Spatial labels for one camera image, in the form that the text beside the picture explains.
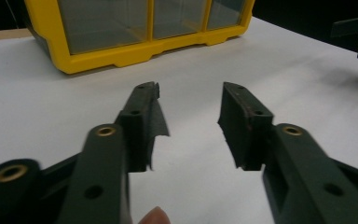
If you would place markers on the white board sheet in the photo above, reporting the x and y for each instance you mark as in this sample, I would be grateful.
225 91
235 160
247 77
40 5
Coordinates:
192 193

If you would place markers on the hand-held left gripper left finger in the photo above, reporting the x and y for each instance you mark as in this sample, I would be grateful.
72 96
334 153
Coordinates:
140 130

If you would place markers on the yellow black organizer cabinet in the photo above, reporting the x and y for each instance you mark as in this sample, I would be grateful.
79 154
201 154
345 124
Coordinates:
105 59

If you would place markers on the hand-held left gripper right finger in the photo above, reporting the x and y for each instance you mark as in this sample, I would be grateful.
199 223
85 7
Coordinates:
245 133

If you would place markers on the grid of clear drawers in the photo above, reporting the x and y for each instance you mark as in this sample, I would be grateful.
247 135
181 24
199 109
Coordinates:
105 25

